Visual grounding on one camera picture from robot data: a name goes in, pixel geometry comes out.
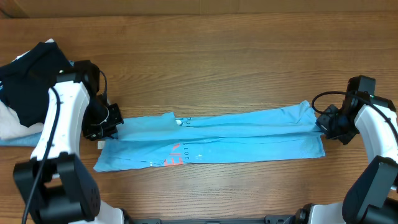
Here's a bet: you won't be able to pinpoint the light blue printed t-shirt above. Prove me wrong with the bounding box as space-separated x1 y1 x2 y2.
94 101 325 172

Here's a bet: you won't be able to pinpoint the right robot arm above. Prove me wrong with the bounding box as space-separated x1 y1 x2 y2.
287 75 397 224

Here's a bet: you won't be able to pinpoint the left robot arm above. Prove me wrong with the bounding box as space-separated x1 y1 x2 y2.
13 60 131 224

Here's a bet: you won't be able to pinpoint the folded blue denim jeans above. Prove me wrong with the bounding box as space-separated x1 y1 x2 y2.
0 60 75 147

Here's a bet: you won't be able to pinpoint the folded black garment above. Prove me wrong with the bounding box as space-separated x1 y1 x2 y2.
1 42 71 127

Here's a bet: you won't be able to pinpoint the folded cream white garment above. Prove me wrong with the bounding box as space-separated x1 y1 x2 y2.
0 38 55 141

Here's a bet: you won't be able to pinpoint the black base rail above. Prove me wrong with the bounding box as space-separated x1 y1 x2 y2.
123 215 308 224

